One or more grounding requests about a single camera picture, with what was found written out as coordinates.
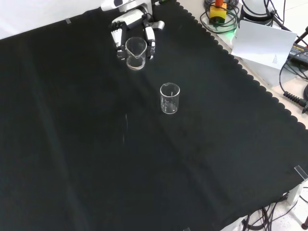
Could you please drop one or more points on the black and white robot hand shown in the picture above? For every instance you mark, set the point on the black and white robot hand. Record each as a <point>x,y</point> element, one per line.
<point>131,19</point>

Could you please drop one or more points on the clear glass beaker with spout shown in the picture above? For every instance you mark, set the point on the clear glass beaker with spout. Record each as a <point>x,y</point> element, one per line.
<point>136,65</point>

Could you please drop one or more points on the clear glass beaker with graduations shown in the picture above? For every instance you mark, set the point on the clear glass beaker with graduations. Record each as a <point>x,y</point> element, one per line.
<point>170,109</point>

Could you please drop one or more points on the small grey tape strip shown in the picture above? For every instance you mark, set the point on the small grey tape strip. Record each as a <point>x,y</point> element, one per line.
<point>68,21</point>

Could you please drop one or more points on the yellow stop button box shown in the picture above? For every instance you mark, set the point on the yellow stop button box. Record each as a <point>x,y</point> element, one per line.
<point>217,13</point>

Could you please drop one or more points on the black scalloped bench cloth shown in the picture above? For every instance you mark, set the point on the black scalloped bench cloth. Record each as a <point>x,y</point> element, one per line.
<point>96,144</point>

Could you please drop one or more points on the pale board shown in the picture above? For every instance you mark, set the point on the pale board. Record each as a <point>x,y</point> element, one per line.
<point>262,43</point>

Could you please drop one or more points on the grey box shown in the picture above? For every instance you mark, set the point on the grey box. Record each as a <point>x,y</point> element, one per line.
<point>269,74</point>

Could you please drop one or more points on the black power adapter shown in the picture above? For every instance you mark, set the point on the black power adapter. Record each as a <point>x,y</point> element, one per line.
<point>298,51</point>

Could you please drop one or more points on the black tripod leg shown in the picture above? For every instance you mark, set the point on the black tripod leg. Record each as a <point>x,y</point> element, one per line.
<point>303,33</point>

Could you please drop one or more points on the clear tape strip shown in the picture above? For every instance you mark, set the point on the clear tape strip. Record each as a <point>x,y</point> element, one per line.
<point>301,172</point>

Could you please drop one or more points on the tripod foot with red tip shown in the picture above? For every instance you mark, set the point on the tripod foot with red tip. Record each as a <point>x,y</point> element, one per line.
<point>304,225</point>

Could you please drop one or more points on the white table bracket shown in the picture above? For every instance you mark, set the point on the white table bracket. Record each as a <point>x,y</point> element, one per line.
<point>294,195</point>

